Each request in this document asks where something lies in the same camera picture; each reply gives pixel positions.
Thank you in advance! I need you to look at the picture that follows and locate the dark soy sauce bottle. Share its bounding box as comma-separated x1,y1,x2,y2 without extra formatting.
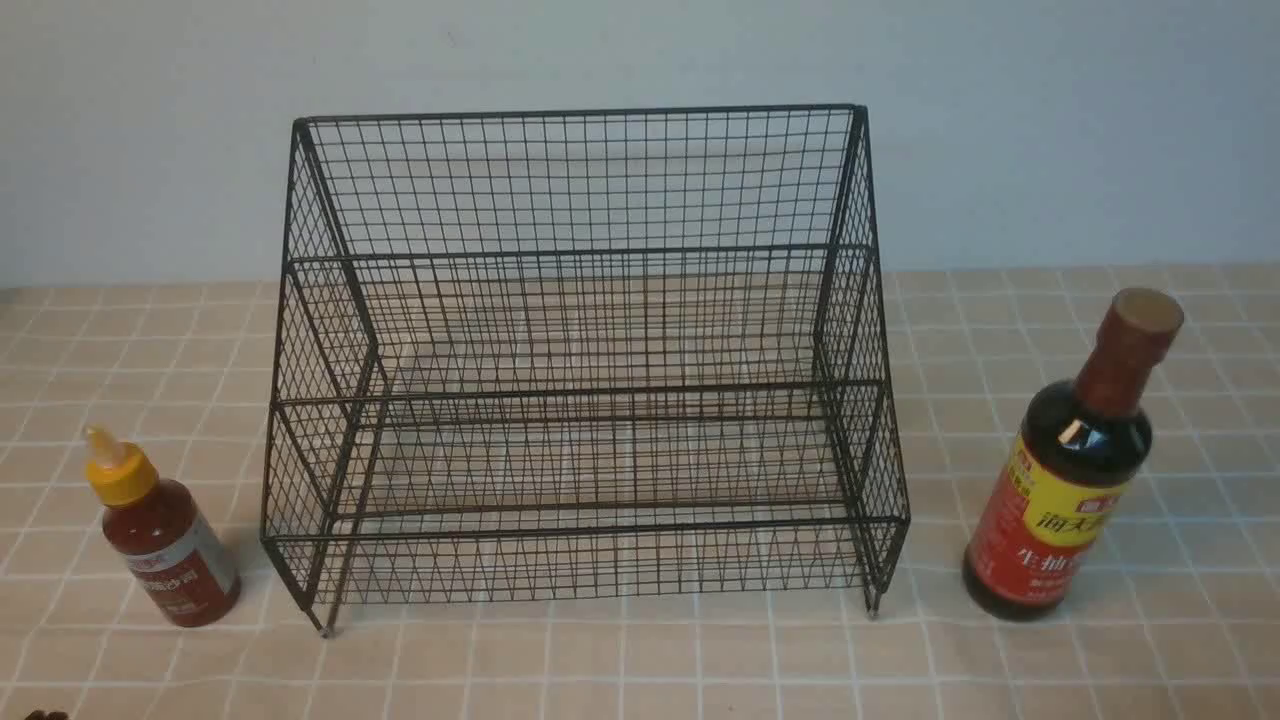
961,287,1185,621

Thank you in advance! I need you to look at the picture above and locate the red sauce bottle yellow cap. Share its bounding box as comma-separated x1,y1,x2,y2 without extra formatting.
83,427,242,628

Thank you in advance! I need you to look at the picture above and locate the black wire mesh shelf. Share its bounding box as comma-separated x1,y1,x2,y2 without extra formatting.
260,102,911,634

